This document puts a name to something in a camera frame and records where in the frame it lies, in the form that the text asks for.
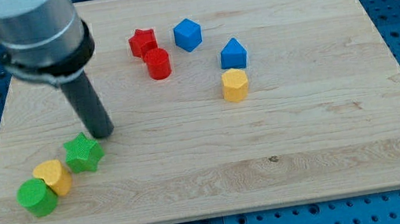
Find green star block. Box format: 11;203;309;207
63;132;105;174

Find red cylinder block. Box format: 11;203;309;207
144;48;172;80

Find yellow hexagon block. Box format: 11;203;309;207
221;68;249;102

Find light wooden board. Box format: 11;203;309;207
0;0;400;224

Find red star block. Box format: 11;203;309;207
128;28;158;62

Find blue cube block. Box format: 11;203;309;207
174;19;203;53

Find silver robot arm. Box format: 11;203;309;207
0;0;95;87

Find green cylinder block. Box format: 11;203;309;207
17;178;58;218

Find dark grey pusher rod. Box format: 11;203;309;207
61;72;114;139

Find yellow heart block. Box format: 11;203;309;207
32;159;72;196

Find blue triangular prism block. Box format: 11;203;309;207
220;38;248;69

